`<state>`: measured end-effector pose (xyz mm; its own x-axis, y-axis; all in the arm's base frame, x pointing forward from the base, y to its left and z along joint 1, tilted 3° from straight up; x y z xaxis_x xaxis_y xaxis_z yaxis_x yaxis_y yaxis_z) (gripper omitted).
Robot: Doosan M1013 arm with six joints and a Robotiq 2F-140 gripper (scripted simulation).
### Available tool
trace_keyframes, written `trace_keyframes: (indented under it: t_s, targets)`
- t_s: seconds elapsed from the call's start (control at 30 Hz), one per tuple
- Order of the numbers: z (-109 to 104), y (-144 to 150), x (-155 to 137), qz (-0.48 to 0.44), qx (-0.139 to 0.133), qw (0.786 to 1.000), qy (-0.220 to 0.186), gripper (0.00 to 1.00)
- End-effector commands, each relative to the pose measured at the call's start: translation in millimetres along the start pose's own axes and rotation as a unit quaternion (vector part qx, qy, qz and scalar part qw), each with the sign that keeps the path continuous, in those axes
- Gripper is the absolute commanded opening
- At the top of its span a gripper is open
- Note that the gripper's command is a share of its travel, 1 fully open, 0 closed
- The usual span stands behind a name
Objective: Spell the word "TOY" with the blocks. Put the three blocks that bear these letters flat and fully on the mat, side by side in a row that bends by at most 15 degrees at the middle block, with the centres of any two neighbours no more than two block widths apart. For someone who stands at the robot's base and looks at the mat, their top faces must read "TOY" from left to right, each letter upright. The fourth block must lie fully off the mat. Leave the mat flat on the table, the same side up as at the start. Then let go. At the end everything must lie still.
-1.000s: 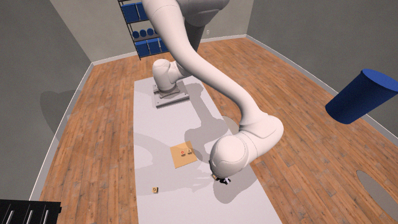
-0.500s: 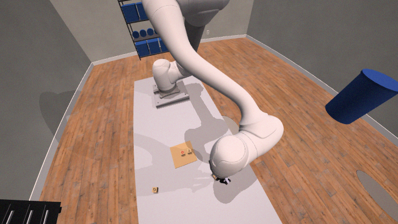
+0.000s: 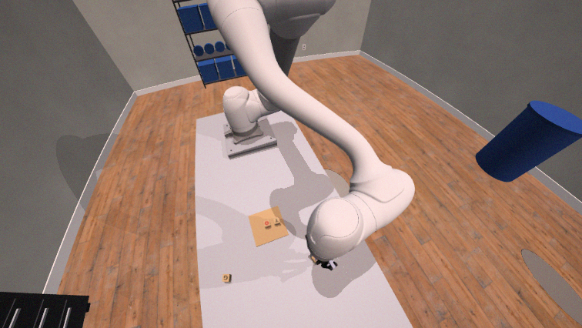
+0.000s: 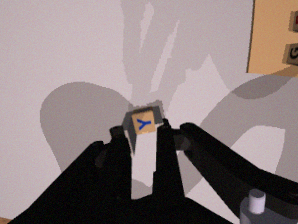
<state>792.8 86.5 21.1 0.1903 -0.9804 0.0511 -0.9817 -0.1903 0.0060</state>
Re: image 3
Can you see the tan flat mat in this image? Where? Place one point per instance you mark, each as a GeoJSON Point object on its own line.
{"type": "Point", "coordinates": [264, 235]}

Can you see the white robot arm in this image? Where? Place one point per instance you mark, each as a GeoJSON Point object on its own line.
{"type": "Point", "coordinates": [381, 193]}

